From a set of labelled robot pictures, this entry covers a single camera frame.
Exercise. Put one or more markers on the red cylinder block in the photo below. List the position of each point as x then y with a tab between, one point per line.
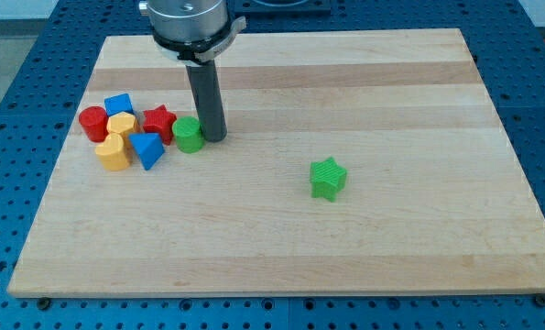
93	121

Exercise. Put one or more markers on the green star block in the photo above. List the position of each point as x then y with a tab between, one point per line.
327	179

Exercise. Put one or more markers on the green cylinder block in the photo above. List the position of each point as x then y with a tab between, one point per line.
188	134

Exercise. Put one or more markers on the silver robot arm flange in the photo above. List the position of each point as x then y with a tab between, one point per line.
193	31

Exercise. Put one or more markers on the wooden board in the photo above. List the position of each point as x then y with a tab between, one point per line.
435	201

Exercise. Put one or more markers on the red star block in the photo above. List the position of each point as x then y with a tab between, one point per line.
160	120

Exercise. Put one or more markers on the grey cylindrical pointer rod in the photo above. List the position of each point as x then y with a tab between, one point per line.
208	101

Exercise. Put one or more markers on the blue cube block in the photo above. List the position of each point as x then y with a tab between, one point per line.
117	104

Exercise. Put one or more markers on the yellow heart block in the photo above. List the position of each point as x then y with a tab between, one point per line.
112	153

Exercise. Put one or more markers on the blue triangle block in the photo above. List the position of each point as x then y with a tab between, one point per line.
148	147

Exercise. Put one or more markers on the yellow hexagon block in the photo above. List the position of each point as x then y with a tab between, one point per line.
123	124

